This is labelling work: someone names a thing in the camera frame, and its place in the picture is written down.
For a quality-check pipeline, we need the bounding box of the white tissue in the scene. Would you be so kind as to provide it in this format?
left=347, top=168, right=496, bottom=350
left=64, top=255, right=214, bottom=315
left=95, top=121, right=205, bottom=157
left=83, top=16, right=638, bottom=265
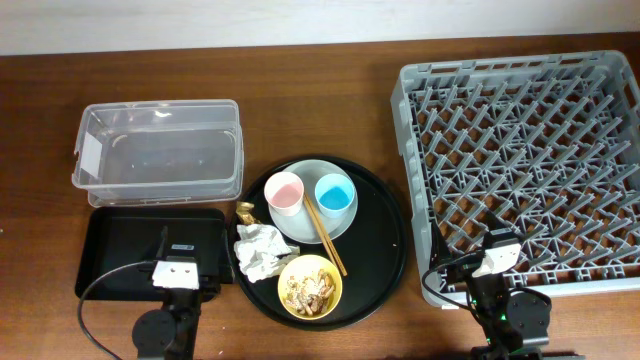
left=233, top=224, right=300, bottom=283

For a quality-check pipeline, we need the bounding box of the gold foil wrapper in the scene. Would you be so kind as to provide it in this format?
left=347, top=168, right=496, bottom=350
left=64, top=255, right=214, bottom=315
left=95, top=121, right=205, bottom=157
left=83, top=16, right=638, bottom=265
left=236, top=201, right=260, bottom=225

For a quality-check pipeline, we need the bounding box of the pink cup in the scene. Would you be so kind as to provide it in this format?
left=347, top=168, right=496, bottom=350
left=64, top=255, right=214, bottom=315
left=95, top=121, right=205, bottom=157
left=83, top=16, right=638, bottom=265
left=264, top=172, right=305, bottom=216

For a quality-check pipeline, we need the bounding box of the food scraps and rice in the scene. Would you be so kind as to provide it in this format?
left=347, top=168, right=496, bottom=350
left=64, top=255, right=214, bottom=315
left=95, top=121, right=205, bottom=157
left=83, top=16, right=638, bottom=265
left=284, top=269, right=335, bottom=316

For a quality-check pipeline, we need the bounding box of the yellow bowl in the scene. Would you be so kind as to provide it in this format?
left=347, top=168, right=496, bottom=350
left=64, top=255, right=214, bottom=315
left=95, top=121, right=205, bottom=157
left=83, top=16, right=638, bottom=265
left=278, top=255, right=343, bottom=321

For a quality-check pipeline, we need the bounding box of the wooden chopstick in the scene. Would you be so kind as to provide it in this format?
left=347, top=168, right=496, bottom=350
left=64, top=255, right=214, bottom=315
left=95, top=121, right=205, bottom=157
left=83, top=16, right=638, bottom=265
left=301, top=194, right=343, bottom=276
left=303, top=191, right=348, bottom=277

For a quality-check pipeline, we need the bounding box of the blue cup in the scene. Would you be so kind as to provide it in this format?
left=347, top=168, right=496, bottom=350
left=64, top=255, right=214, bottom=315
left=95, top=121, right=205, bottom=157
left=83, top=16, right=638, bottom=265
left=314, top=173, right=356, bottom=218

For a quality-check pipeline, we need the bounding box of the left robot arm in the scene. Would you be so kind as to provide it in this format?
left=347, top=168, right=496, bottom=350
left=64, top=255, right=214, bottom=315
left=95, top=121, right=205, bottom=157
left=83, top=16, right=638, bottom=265
left=76, top=245, right=221, bottom=360

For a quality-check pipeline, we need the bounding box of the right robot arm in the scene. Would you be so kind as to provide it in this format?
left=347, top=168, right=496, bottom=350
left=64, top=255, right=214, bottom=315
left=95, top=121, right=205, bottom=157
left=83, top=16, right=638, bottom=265
left=421, top=226, right=552, bottom=360

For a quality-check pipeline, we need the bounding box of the grey dishwasher rack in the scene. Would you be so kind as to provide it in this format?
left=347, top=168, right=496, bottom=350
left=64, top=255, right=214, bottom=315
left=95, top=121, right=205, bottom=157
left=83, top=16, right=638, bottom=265
left=391, top=50, right=639, bottom=308

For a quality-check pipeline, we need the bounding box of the clear plastic waste bin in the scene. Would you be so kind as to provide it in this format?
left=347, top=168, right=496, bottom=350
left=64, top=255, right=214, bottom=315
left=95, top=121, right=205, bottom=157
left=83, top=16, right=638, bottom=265
left=71, top=99, right=244, bottom=207

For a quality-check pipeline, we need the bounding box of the black rectangular tray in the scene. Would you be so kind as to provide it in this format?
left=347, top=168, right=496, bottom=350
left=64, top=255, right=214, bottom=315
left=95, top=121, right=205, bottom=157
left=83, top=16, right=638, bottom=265
left=75, top=207, right=234, bottom=301

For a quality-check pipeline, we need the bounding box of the grey plate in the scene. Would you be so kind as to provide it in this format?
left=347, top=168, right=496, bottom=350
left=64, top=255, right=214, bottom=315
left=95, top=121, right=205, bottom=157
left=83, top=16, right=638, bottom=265
left=268, top=159, right=358, bottom=244

